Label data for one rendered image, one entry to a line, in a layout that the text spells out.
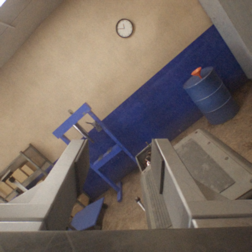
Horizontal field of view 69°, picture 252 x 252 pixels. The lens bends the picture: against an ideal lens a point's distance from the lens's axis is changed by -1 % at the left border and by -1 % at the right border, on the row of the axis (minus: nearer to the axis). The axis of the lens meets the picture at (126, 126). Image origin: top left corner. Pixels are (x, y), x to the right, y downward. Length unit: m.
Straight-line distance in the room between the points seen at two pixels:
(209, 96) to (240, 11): 1.40
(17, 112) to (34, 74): 0.88
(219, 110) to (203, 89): 0.48
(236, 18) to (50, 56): 3.27
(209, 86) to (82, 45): 2.38
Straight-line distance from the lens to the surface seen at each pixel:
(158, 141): 0.15
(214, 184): 0.78
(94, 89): 3.81
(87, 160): 0.16
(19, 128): 4.50
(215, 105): 3.48
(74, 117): 3.44
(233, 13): 3.78
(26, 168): 4.36
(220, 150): 0.90
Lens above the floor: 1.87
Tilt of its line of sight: 14 degrees down
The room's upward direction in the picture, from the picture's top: 42 degrees counter-clockwise
